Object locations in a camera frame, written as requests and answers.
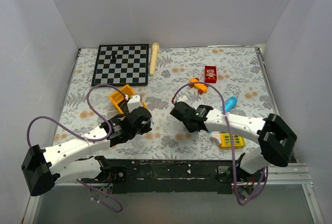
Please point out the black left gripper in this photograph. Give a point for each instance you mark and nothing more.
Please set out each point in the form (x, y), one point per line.
(146, 128)

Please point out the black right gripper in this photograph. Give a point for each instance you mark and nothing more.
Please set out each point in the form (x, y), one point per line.
(188, 129)

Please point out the yellow plastic bin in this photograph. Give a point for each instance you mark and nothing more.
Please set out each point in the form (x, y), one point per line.
(119, 99)

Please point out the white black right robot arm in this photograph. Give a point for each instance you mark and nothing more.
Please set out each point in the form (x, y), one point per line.
(275, 138)

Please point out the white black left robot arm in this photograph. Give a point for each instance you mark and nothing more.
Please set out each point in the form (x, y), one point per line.
(43, 168)

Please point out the white curved toy piece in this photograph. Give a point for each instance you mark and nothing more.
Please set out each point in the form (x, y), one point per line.
(216, 138)

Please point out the orange toy car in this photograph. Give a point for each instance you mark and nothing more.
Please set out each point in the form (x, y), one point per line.
(202, 88)

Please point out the cyan plastic marker tube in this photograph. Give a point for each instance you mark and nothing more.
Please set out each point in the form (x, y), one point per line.
(229, 104)

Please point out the red owl toy block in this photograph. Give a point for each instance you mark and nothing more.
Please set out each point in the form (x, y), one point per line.
(210, 74)

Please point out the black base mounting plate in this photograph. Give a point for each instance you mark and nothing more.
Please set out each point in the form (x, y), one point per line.
(143, 176)

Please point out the floral patterned table mat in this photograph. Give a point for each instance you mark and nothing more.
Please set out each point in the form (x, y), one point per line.
(240, 73)

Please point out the black white chessboard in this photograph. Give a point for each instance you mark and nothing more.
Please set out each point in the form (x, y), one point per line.
(120, 65)

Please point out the cream wooden pestle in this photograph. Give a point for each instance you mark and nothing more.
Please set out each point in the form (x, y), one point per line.
(154, 54)

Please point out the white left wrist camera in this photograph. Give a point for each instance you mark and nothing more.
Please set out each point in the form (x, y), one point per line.
(134, 102)

